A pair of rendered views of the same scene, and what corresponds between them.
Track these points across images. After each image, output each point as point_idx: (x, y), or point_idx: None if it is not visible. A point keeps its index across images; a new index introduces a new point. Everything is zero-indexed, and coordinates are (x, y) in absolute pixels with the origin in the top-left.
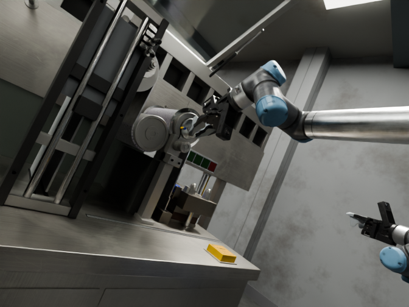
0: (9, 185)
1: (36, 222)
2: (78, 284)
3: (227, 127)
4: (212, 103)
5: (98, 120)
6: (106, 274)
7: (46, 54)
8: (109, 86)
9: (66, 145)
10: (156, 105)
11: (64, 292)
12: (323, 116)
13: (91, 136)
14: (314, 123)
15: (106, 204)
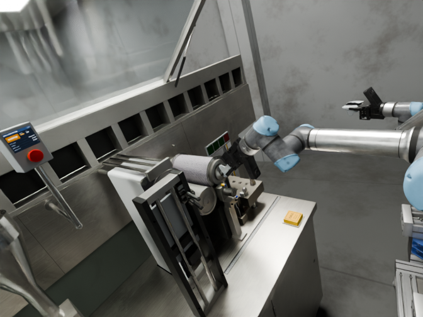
0: (201, 312)
1: (227, 311)
2: None
3: (255, 170)
4: (230, 158)
5: (201, 252)
6: (271, 299)
7: (92, 214)
8: (191, 235)
9: (200, 275)
10: (167, 152)
11: None
12: (323, 143)
13: (204, 259)
14: (318, 148)
15: (214, 246)
